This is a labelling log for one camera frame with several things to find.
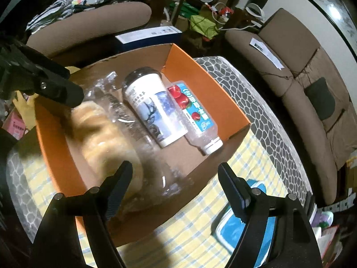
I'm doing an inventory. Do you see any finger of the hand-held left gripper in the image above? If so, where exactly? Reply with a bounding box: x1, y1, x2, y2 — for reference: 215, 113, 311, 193
26, 59, 85, 108

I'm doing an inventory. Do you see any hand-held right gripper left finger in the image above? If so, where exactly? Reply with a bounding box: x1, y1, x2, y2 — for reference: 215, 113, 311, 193
29, 160, 134, 268

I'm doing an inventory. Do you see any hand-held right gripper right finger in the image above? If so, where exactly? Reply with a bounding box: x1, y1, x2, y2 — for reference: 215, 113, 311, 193
218, 162, 325, 268

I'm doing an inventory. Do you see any blue wet wipes pack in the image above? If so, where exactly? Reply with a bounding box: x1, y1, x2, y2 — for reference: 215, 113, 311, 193
213, 180, 278, 260

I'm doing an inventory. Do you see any bread loaf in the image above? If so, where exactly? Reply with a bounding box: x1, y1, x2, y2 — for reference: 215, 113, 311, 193
61, 71, 196, 215

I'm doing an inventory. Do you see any clear bottle with blue label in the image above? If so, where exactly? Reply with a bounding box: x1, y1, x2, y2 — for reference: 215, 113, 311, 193
167, 80, 224, 156

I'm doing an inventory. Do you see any paper cup with deer print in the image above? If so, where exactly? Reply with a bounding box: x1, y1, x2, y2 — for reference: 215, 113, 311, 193
123, 67, 189, 148

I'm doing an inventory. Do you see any orange cardboard box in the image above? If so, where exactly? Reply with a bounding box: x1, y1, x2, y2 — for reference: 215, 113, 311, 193
35, 43, 251, 247

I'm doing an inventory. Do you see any yellow paper envelope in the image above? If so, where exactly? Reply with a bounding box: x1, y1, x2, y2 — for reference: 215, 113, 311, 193
12, 91, 38, 134

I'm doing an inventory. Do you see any pink box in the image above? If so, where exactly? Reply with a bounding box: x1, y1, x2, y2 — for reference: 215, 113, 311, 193
1, 112, 28, 140

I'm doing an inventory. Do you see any pile of dark clothes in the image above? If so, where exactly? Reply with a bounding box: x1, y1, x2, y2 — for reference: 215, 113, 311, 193
26, 0, 148, 31

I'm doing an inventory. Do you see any brown armchair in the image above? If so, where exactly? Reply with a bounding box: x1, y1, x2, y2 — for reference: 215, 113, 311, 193
26, 1, 152, 59

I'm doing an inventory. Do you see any green purple soft toy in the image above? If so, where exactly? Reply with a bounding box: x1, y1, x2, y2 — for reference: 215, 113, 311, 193
312, 211, 334, 228

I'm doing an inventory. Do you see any blue and white carton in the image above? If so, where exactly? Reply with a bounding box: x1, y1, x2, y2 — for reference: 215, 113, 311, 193
115, 26, 182, 52

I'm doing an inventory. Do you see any dark grey cushion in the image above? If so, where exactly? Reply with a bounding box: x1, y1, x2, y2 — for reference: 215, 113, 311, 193
304, 77, 336, 120

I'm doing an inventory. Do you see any white printed paper sheet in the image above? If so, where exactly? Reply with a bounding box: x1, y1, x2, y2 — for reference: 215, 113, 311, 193
249, 38, 285, 70

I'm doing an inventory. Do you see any green mesh bag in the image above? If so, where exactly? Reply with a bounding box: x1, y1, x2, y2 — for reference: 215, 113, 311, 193
190, 15, 219, 38

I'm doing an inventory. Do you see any brown fabric sofa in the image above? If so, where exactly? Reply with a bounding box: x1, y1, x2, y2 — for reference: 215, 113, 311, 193
224, 8, 357, 205

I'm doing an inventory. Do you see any white round fan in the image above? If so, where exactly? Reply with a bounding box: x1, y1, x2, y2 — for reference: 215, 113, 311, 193
245, 3, 264, 20

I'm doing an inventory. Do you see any white cable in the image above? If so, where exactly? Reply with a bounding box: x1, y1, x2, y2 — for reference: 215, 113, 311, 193
210, 3, 263, 31

